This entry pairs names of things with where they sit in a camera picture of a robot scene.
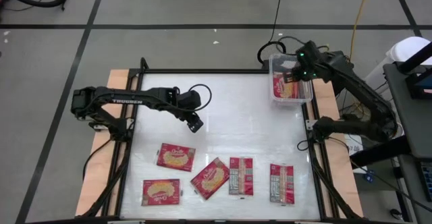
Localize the grey desk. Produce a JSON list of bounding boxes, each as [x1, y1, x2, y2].
[[383, 61, 432, 161]]

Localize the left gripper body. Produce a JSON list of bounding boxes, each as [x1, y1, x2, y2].
[[180, 108, 200, 121]]

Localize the long black floor cable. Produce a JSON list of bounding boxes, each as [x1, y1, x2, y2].
[[350, 159, 432, 214]]

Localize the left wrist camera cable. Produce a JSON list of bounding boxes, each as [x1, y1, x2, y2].
[[173, 84, 213, 113]]

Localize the red popcorn bag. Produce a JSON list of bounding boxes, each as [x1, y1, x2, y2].
[[272, 72, 304, 100], [190, 157, 231, 201], [228, 156, 254, 197], [140, 178, 182, 206], [156, 142, 197, 173], [269, 163, 296, 205]]

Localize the black hanging cable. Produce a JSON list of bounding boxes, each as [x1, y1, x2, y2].
[[256, 0, 287, 65]]

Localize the white paper sheet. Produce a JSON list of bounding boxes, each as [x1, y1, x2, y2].
[[346, 142, 365, 157]]

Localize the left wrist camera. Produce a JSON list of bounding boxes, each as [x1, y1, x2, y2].
[[177, 90, 203, 112]]

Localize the black arm base cable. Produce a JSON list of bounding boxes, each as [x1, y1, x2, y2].
[[82, 136, 115, 183]]

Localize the white round container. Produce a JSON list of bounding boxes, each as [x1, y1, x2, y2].
[[366, 36, 432, 93]]

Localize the black table frame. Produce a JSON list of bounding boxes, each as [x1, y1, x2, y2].
[[80, 57, 364, 224]]

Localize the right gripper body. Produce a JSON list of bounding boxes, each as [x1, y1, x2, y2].
[[296, 65, 317, 83]]

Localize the clear plastic bin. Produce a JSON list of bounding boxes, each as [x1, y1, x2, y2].
[[269, 53, 314, 105]]

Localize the black keyboard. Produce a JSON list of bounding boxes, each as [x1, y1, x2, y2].
[[420, 161, 432, 201]]

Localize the yellow hanging cable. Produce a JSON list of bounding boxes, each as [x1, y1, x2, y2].
[[348, 0, 373, 62]]

